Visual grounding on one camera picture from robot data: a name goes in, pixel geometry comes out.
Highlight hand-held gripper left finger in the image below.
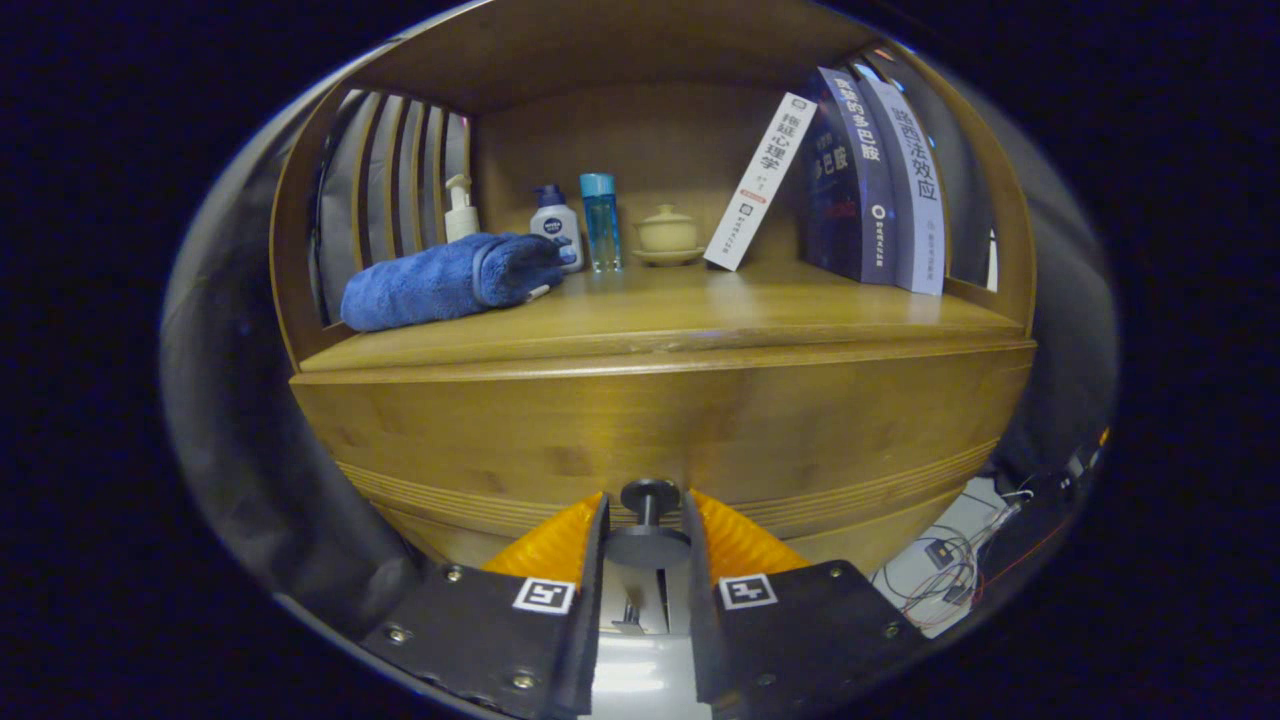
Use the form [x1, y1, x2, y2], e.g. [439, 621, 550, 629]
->
[360, 490, 611, 719]

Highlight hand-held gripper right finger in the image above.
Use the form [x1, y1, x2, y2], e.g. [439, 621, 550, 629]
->
[682, 488, 926, 720]

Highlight wooden drawer with black knob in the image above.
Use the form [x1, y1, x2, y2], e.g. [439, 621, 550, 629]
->
[290, 340, 1036, 578]

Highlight wooden countertop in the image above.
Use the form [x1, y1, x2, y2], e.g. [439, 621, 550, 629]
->
[300, 255, 1031, 373]

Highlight blue folded towel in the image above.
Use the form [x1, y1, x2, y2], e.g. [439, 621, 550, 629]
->
[340, 232, 566, 333]

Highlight dark equipment with orange part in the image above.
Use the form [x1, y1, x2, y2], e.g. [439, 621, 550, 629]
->
[1000, 428, 1111, 561]

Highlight beige lidded teacup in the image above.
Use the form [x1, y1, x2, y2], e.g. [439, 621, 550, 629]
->
[632, 204, 706, 267]

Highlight clear blue bottle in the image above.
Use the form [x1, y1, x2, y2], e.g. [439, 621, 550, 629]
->
[580, 173, 623, 274]

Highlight white bottle with blue cap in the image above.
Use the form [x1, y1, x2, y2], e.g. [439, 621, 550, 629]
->
[529, 184, 585, 273]

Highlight black backdrop cloth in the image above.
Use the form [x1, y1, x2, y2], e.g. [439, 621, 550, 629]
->
[160, 60, 1119, 641]

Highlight white pump bottle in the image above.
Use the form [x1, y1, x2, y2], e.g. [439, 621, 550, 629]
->
[443, 174, 481, 244]

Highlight white book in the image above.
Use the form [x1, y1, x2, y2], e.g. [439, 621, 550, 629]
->
[703, 92, 818, 272]

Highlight dark blue book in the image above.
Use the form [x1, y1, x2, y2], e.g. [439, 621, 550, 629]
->
[800, 66, 898, 285]

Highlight pale lavender book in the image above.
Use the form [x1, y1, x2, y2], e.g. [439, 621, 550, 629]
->
[858, 75, 947, 296]

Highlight tangle of thin cables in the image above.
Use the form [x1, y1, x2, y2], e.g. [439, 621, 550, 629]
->
[875, 475, 1036, 633]

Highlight wooden cabinet with shelf frame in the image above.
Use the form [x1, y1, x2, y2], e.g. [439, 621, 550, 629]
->
[268, 0, 1038, 641]

